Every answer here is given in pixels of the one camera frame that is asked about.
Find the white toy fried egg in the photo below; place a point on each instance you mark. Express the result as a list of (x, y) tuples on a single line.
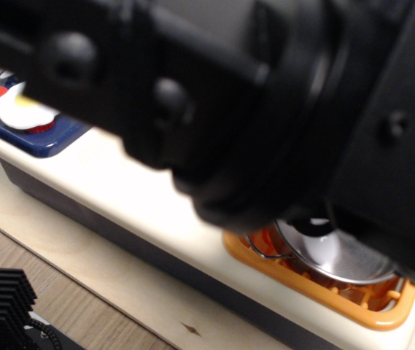
[(20, 112)]

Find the cream toy sink unit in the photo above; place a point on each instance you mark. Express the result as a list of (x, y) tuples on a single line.
[(94, 172)]

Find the steel pan with handles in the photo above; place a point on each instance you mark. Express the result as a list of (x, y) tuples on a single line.
[(316, 243)]

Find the orange dish drainer basket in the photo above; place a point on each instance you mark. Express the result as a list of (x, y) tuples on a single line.
[(381, 306)]

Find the black metal base plate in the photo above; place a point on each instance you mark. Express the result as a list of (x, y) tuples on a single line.
[(42, 341)]

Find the navy blue toy stove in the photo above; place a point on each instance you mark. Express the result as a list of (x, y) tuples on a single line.
[(41, 145)]

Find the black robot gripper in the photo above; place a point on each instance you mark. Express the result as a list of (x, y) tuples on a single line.
[(260, 109)]

